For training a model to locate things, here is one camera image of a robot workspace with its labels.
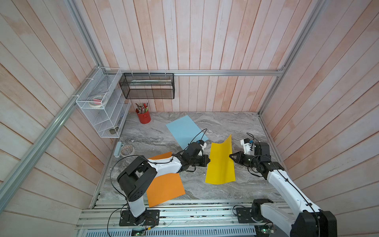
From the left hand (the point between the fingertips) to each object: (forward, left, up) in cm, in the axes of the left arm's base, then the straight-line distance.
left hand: (209, 162), depth 86 cm
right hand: (+3, -11, +5) cm, 13 cm away
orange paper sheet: (-12, +26, -7) cm, 29 cm away
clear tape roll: (+12, +54, -7) cm, 56 cm away
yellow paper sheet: (-1, -7, -4) cm, 9 cm away
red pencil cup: (+37, +46, -1) cm, 59 cm away
